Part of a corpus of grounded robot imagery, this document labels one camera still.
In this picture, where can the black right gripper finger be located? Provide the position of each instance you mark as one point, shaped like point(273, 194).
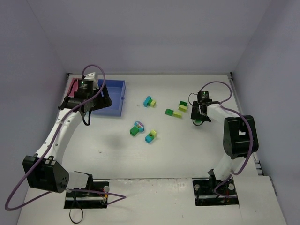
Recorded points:
point(196, 113)
point(204, 118)

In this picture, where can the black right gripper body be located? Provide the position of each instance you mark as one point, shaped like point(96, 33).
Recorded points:
point(198, 115)

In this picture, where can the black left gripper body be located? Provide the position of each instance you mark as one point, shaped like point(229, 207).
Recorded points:
point(104, 99)

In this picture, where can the lime sloped lego brick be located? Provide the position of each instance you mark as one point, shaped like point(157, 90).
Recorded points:
point(183, 108)
point(177, 114)

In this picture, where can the green four-stud lego brick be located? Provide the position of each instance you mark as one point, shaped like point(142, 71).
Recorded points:
point(169, 112)

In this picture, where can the cyan flower-face lego piece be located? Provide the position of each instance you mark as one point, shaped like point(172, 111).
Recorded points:
point(139, 125)

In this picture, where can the cyan lego brick of trio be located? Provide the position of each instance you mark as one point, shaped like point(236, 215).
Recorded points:
point(149, 138)

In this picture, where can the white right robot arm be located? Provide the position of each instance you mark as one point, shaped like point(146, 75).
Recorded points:
point(239, 134)

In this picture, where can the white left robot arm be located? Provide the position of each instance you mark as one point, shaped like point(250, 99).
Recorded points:
point(44, 170)

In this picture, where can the pink plastic tray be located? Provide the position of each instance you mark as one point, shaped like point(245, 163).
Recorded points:
point(73, 87)

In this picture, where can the purple-blue plastic tray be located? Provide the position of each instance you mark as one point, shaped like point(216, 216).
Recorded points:
point(116, 90)

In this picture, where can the cyan long lego brick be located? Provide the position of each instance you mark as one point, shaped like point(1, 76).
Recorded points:
point(146, 103)

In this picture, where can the green lego brick with number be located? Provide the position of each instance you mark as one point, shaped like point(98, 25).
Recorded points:
point(134, 131)

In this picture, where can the lime lego brick on stack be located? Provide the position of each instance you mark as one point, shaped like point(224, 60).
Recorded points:
point(153, 103)

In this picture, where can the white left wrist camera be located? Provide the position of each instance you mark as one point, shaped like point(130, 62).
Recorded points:
point(92, 77)

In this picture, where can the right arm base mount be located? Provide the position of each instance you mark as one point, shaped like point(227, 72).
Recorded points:
point(213, 192)

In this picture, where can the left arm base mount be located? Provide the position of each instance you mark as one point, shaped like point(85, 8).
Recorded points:
point(77, 202)

